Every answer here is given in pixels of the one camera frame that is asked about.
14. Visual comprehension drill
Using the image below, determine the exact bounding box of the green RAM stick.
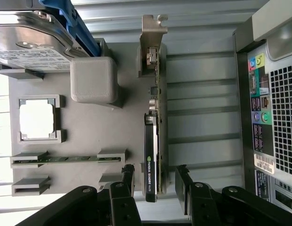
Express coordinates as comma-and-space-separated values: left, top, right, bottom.
14, 155, 121, 163

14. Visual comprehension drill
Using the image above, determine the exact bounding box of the grey parts rack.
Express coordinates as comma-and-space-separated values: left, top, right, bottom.
0, 37, 171, 203

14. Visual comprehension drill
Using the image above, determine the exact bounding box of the open black PC case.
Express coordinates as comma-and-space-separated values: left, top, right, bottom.
232, 0, 292, 214

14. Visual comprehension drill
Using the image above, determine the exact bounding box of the silver CPU chip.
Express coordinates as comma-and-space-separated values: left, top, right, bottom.
18, 103, 55, 139

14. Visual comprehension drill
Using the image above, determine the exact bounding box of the hard disk with blue bracket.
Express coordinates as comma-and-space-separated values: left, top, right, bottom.
0, 0, 99, 71

